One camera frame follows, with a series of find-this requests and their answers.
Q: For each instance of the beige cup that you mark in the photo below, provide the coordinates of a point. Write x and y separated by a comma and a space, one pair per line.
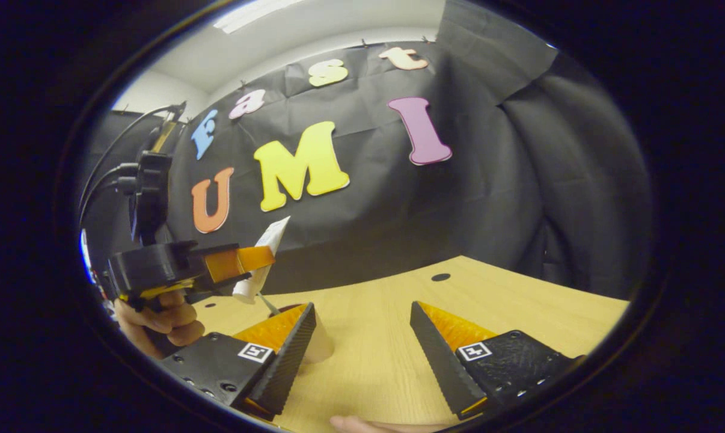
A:
320, 349

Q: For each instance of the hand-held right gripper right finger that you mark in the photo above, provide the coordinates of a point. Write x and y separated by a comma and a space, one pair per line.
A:
437, 355

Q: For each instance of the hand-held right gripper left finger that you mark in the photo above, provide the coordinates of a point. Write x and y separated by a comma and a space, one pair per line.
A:
290, 355

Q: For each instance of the wooden desktop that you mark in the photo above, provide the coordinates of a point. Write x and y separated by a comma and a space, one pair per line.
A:
374, 337

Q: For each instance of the black backdrop cloth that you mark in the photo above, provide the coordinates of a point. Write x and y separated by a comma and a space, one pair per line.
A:
458, 198

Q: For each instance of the white toothpaste tube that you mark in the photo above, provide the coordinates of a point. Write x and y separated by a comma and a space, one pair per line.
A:
266, 252

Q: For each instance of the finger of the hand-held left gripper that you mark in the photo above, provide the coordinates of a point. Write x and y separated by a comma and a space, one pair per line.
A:
236, 261

